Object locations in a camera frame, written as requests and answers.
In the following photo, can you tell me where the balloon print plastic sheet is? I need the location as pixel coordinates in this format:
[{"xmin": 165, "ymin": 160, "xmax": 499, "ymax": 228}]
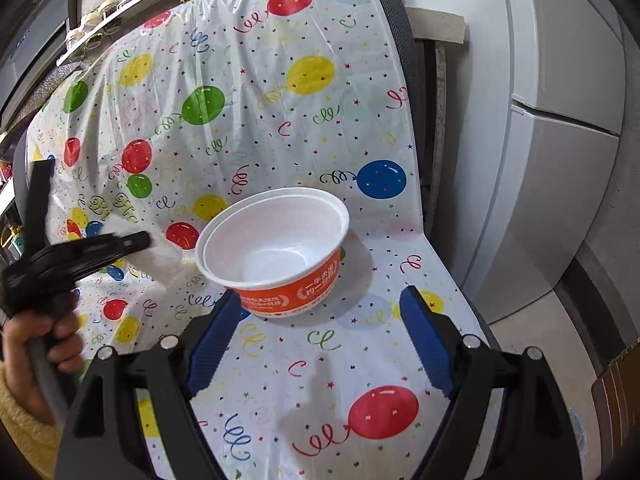
[{"xmin": 22, "ymin": 0, "xmax": 493, "ymax": 480}]

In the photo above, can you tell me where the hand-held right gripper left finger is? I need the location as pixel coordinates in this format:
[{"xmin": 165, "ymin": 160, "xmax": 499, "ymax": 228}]
[{"xmin": 55, "ymin": 290, "xmax": 246, "ymax": 480}]

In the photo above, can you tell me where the white tissue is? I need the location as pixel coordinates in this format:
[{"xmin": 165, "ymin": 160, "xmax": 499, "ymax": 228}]
[{"xmin": 127, "ymin": 232, "xmax": 193, "ymax": 281}]

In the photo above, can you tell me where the person's left hand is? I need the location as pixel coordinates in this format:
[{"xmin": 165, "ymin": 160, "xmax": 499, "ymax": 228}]
[{"xmin": 0, "ymin": 300, "xmax": 86, "ymax": 426}]

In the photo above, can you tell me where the orange instant noodle bowl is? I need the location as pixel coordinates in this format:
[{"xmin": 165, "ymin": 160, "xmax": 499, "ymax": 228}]
[{"xmin": 195, "ymin": 186, "xmax": 350, "ymax": 318}]

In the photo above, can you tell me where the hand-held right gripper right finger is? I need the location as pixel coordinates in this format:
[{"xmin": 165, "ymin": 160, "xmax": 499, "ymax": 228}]
[{"xmin": 400, "ymin": 285, "xmax": 583, "ymax": 480}]

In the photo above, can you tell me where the white refrigerator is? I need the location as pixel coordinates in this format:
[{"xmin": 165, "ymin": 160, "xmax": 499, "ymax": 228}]
[{"xmin": 390, "ymin": 0, "xmax": 640, "ymax": 326}]

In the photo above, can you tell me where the person's left forearm yellow sleeve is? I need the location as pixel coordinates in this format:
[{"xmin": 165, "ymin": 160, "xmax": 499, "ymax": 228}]
[{"xmin": 0, "ymin": 360, "xmax": 63, "ymax": 466}]

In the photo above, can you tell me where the metal kitchen shelf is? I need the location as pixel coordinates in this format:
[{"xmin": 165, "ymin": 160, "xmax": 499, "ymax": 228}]
[{"xmin": 55, "ymin": 0, "xmax": 321, "ymax": 68}]

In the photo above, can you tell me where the black microwave oven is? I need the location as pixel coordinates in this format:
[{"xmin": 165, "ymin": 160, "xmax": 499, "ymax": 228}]
[{"xmin": 0, "ymin": 0, "xmax": 81, "ymax": 126}]

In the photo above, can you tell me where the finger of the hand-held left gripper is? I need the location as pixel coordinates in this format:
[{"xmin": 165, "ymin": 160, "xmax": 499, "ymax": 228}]
[{"xmin": 47, "ymin": 231, "xmax": 152, "ymax": 286}]

